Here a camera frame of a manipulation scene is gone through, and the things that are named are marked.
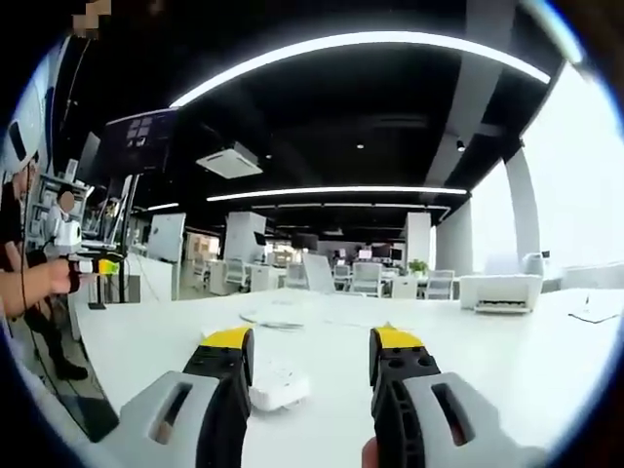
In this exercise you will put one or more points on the large dark monitor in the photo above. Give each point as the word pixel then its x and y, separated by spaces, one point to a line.
pixel 139 141

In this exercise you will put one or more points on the white panel desk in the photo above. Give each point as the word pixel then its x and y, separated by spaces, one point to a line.
pixel 151 280

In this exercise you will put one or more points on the white metal shelf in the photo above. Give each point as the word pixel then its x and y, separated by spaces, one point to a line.
pixel 39 219

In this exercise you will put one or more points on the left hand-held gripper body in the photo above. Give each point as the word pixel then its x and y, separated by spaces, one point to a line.
pixel 67 236

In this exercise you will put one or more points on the short ceiling light strip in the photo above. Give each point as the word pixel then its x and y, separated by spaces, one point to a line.
pixel 163 206

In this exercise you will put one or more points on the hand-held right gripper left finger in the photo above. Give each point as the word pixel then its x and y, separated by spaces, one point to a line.
pixel 166 419

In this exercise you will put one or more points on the black flat panel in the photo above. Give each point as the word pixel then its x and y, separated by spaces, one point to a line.
pixel 92 414

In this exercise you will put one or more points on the whiteboard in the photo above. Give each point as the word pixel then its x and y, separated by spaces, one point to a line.
pixel 166 236

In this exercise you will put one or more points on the long ceiling light strip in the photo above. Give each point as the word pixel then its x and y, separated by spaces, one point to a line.
pixel 341 191
pixel 370 39

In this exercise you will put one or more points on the white power strip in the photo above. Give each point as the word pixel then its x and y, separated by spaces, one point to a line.
pixel 280 387

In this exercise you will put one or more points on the white printer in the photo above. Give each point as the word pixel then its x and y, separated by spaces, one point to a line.
pixel 502 290

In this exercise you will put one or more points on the green potted plant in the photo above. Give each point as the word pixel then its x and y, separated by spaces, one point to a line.
pixel 418 267

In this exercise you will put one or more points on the person's left hand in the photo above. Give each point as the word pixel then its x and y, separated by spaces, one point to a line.
pixel 51 280

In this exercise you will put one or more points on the white worn device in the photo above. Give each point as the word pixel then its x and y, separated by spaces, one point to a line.
pixel 17 141

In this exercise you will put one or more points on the person's right hand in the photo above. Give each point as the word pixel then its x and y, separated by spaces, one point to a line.
pixel 370 453

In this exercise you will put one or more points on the small black rectangular block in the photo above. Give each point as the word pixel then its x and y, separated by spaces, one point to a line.
pixel 96 306

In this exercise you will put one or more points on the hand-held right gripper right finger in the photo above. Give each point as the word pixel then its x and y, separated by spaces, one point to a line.
pixel 439 419

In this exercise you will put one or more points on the ceiling air conditioner unit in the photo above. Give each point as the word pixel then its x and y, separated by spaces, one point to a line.
pixel 229 158

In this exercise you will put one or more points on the white table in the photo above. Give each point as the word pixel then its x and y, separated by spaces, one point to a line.
pixel 312 439

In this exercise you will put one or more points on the row of white office chairs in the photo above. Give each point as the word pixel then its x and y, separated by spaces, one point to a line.
pixel 365 278

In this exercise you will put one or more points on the wall poster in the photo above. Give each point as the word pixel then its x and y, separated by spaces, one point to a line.
pixel 49 97

